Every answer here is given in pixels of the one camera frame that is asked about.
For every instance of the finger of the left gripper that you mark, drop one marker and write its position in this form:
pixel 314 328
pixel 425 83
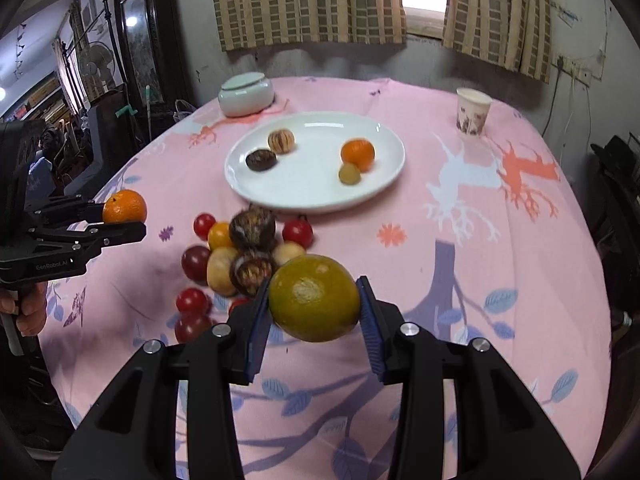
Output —
pixel 63 211
pixel 94 238

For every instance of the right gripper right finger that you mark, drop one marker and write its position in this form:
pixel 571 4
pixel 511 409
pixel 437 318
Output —
pixel 503 433

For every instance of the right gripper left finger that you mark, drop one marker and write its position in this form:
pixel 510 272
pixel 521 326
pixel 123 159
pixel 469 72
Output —
pixel 130 432

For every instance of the small orange mandarin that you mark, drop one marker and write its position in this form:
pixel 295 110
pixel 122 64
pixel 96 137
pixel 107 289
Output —
pixel 124 206

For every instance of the dark red plum back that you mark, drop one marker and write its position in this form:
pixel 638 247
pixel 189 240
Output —
pixel 194 263

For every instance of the dark red plum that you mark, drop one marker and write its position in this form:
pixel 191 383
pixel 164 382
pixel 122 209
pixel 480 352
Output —
pixel 194 263
pixel 190 325

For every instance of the orange-yellow tomato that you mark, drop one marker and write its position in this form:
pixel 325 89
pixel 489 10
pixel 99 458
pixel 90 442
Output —
pixel 219 236

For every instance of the tan potato-like fruit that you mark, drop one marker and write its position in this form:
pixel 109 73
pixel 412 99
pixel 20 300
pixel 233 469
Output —
pixel 218 272

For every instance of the dark water chestnut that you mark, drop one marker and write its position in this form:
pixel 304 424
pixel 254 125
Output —
pixel 253 228
pixel 249 270
pixel 261 160

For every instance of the tan round fruit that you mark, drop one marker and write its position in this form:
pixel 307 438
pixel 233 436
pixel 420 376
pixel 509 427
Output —
pixel 286 251

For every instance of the striped pepino melon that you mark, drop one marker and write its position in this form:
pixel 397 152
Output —
pixel 281 141

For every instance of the green-yellow citrus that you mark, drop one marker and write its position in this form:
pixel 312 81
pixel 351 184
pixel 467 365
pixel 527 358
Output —
pixel 314 299

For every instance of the small yellow-green lime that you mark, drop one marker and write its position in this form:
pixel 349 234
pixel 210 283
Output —
pixel 349 174

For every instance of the large orange mandarin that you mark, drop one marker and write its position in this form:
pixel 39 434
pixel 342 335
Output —
pixel 358 152

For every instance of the dark red plum front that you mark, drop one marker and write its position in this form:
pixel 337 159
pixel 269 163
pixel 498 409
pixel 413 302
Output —
pixel 190 325

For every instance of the person's left hand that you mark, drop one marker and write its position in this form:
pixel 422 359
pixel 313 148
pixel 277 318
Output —
pixel 32 315

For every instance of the standing fan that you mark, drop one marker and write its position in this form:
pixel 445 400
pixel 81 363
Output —
pixel 95 64

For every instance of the dark water chestnut top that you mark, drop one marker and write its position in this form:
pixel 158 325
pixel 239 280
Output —
pixel 253 228

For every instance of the dark wooden cabinet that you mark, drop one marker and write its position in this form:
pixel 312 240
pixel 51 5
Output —
pixel 150 43

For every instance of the red cherry tomato back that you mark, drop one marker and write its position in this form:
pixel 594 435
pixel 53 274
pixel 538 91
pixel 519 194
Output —
pixel 298 231

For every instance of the white lidded ceramic jar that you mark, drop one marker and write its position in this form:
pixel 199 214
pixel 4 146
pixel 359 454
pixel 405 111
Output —
pixel 245 94

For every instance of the pink floral tablecloth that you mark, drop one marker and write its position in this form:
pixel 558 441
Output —
pixel 478 237

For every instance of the white oval plate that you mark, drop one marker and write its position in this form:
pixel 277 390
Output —
pixel 306 180

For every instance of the left checkered curtain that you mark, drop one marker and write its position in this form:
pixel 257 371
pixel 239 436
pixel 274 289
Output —
pixel 249 24

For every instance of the checkered curtain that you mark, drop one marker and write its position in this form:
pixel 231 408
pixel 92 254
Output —
pixel 512 34
pixel 249 24

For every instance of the patterned paper cup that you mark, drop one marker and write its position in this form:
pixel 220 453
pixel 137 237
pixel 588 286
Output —
pixel 472 111

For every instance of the right checkered curtain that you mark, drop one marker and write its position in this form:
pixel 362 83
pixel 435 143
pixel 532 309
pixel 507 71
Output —
pixel 512 34

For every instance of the wall power outlet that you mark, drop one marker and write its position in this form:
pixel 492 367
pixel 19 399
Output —
pixel 577 70

